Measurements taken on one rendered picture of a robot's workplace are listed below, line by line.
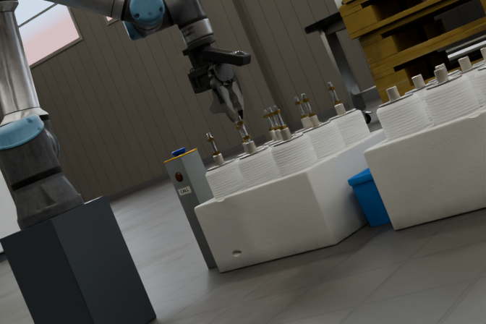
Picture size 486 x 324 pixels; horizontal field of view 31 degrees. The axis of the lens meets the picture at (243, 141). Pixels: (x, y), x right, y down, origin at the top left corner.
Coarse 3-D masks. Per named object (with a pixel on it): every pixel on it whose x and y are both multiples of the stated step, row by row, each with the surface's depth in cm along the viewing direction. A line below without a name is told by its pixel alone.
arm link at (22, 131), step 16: (0, 128) 190; (16, 128) 188; (32, 128) 190; (0, 144) 189; (16, 144) 188; (32, 144) 189; (48, 144) 193; (0, 160) 192; (16, 160) 188; (32, 160) 188; (48, 160) 191; (16, 176) 189
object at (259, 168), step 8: (264, 152) 209; (240, 160) 211; (248, 160) 208; (256, 160) 208; (264, 160) 208; (272, 160) 209; (240, 168) 211; (248, 168) 209; (256, 168) 208; (264, 168) 208; (272, 168) 209; (248, 176) 209; (256, 176) 208; (264, 176) 208; (272, 176) 208; (248, 184) 210; (256, 184) 209
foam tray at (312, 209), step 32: (320, 160) 206; (352, 160) 207; (256, 192) 205; (288, 192) 199; (320, 192) 195; (352, 192) 203; (224, 224) 215; (256, 224) 208; (288, 224) 201; (320, 224) 195; (352, 224) 200; (224, 256) 218; (256, 256) 211; (288, 256) 204
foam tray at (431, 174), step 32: (448, 128) 168; (480, 128) 164; (384, 160) 179; (416, 160) 175; (448, 160) 170; (480, 160) 166; (384, 192) 181; (416, 192) 177; (448, 192) 172; (480, 192) 168; (416, 224) 179
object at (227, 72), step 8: (200, 40) 209; (208, 40) 209; (192, 48) 210; (200, 48) 211; (192, 56) 212; (200, 56) 212; (192, 64) 215; (200, 64) 212; (208, 64) 209; (216, 64) 209; (224, 64) 212; (192, 72) 211; (200, 72) 210; (208, 72) 209; (216, 72) 208; (224, 72) 211; (232, 72) 213; (192, 80) 212; (200, 80) 211; (208, 80) 210; (224, 80) 210; (200, 88) 211; (208, 88) 211
